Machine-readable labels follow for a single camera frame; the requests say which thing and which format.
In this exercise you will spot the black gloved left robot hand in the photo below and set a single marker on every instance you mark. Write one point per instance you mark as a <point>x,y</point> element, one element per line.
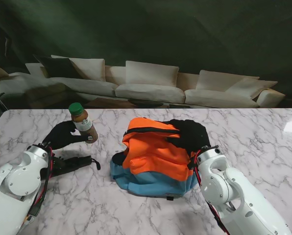
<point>60,137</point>

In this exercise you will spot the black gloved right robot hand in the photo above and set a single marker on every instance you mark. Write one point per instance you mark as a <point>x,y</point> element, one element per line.
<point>192,137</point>

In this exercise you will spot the coffee bottle with green cap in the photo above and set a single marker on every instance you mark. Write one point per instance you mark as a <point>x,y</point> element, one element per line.
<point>83,122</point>

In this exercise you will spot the orange and blue backpack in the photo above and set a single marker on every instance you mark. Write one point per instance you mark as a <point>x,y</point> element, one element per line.
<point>155,159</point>

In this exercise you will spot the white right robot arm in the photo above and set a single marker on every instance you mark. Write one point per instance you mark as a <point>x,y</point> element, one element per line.
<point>234,193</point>

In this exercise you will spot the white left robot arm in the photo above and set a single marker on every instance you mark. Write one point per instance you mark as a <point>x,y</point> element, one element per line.
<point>13,183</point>

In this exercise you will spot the folded blue and black umbrella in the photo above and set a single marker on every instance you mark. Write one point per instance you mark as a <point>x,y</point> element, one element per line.
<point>72,164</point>

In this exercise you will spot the dark low coffee table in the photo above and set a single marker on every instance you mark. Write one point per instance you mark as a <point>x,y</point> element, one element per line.
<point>148,103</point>

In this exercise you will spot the cream white sofa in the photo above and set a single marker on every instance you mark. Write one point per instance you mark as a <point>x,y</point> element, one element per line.
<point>148,93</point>

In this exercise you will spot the cream white back pillow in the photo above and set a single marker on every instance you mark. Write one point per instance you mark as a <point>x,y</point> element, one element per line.
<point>89,68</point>
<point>224,80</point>
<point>151,73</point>

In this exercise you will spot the dark brown sofa cushion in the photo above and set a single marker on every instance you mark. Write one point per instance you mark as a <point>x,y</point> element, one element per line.
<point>59,68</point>

